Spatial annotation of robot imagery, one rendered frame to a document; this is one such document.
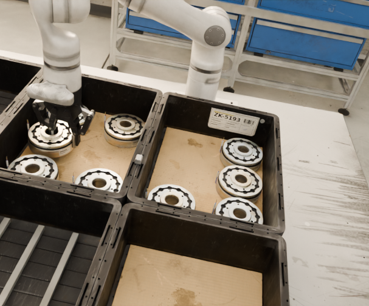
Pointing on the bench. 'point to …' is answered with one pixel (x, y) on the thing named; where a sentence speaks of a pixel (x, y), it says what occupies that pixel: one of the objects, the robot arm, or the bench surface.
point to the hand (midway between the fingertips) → (64, 137)
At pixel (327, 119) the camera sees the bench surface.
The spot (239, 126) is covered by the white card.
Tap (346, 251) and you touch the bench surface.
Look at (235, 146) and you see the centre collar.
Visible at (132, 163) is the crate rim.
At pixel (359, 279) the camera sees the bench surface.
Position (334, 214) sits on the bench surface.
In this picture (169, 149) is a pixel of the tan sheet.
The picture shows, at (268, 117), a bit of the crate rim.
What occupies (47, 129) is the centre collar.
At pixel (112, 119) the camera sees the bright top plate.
